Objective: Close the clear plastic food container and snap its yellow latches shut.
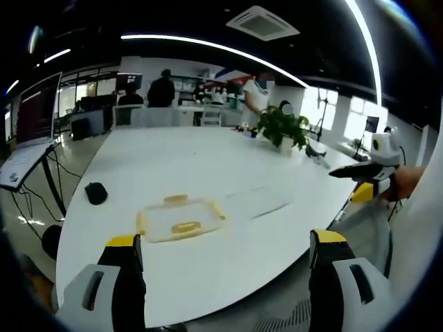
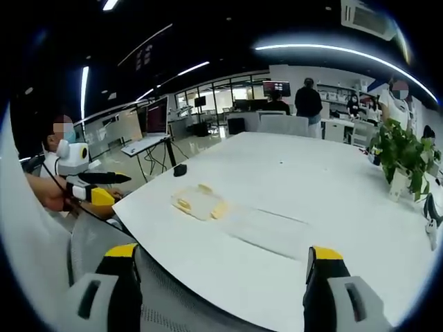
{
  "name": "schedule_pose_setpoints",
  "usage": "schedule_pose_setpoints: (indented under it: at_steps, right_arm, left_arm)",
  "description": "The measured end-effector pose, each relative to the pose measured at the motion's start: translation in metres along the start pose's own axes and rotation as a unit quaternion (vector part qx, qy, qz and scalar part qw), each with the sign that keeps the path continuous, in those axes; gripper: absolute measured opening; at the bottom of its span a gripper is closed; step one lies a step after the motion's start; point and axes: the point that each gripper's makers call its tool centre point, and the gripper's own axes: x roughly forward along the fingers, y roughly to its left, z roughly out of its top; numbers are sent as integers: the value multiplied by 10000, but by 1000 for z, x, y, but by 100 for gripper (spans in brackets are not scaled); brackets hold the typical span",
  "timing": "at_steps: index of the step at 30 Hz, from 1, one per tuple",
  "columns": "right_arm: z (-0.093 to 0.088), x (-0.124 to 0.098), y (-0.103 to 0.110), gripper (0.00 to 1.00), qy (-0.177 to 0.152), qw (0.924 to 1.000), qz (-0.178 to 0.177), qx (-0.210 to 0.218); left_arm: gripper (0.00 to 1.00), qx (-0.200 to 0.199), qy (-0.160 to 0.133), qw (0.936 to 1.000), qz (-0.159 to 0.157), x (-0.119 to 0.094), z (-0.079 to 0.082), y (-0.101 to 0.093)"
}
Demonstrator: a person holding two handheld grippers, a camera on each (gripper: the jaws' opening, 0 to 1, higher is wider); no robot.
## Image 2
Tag ceiling air conditioner vent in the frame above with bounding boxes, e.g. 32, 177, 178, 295
340, 0, 399, 41

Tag short ceiling light strip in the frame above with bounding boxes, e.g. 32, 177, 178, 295
80, 65, 90, 121

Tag black cable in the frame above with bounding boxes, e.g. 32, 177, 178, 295
42, 161, 117, 225

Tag red-lit monitor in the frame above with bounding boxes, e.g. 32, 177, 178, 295
262, 80, 291, 98

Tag cream plastic buckle part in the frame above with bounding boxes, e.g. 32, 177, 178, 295
209, 199, 230, 221
172, 195, 195, 212

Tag open laptop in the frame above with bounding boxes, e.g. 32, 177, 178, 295
120, 95, 171, 157

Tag black and white tool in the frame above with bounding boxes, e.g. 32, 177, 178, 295
423, 192, 443, 252

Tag white chair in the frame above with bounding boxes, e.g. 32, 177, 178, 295
258, 114, 309, 138

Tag person's white clothing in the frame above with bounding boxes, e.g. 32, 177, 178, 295
0, 113, 73, 332

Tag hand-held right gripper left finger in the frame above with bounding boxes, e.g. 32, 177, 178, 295
64, 243, 143, 332

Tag clear plastic sheet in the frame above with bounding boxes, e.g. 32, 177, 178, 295
223, 206, 311, 260

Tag black laptop stand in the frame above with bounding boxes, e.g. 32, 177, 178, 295
134, 138, 178, 183

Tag long ceiling light strip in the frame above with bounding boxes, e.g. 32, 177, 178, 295
255, 43, 440, 104

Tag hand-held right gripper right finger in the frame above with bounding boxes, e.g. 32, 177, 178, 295
302, 246, 394, 332

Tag green potted plant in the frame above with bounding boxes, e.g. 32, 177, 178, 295
369, 118, 441, 202

